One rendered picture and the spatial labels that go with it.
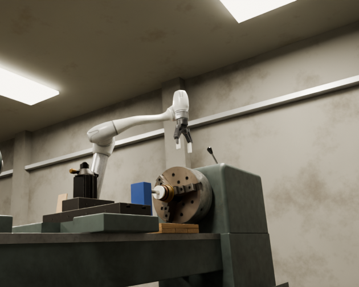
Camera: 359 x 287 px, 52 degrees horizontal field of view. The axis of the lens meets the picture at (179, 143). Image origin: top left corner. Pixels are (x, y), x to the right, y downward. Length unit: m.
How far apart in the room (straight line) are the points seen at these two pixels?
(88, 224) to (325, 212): 3.22
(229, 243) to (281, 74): 3.00
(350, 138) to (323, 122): 0.32
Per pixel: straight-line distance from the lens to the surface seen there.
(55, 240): 1.17
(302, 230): 4.22
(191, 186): 1.89
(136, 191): 1.73
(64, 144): 6.53
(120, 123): 2.38
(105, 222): 1.22
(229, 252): 1.99
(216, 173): 2.04
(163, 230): 1.55
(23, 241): 1.11
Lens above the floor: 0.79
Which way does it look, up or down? 16 degrees up
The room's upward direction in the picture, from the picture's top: 4 degrees counter-clockwise
